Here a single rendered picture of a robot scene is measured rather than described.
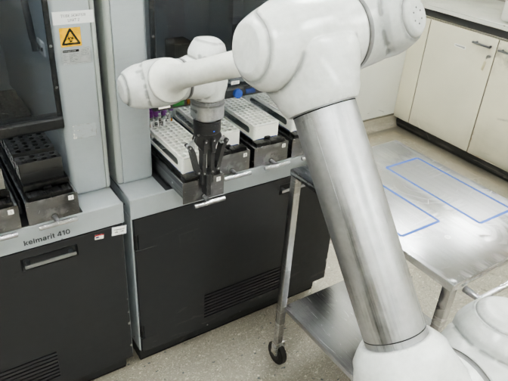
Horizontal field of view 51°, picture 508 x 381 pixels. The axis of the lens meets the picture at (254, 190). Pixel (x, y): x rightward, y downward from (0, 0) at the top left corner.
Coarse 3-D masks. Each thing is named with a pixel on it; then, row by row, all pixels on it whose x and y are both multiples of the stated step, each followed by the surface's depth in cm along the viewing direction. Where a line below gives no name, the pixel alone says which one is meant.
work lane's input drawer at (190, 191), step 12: (156, 156) 164; (156, 168) 165; (168, 168) 158; (168, 180) 159; (180, 180) 153; (192, 180) 153; (216, 180) 157; (180, 192) 154; (192, 192) 154; (216, 192) 159; (204, 204) 153
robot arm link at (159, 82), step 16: (144, 64) 122; (160, 64) 121; (176, 64) 118; (192, 64) 114; (208, 64) 112; (224, 64) 111; (128, 80) 121; (144, 80) 121; (160, 80) 120; (176, 80) 116; (192, 80) 115; (208, 80) 114; (128, 96) 122; (144, 96) 122; (160, 96) 122; (176, 96) 123
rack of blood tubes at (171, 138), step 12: (168, 120) 174; (156, 132) 165; (168, 132) 165; (180, 132) 167; (156, 144) 166; (168, 144) 158; (180, 144) 159; (168, 156) 160; (180, 156) 152; (180, 168) 154; (192, 168) 154
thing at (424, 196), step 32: (384, 160) 167; (416, 160) 169; (416, 192) 152; (448, 192) 153; (480, 192) 154; (288, 224) 168; (416, 224) 138; (448, 224) 138; (480, 224) 139; (288, 256) 174; (416, 256) 126; (448, 256) 126; (480, 256) 127; (288, 288) 182; (448, 288) 118; (320, 320) 182; (352, 320) 182; (352, 352) 170
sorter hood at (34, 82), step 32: (0, 0) 120; (32, 0) 123; (0, 32) 123; (32, 32) 127; (0, 64) 126; (32, 64) 130; (0, 96) 129; (32, 96) 133; (0, 128) 132; (32, 128) 136
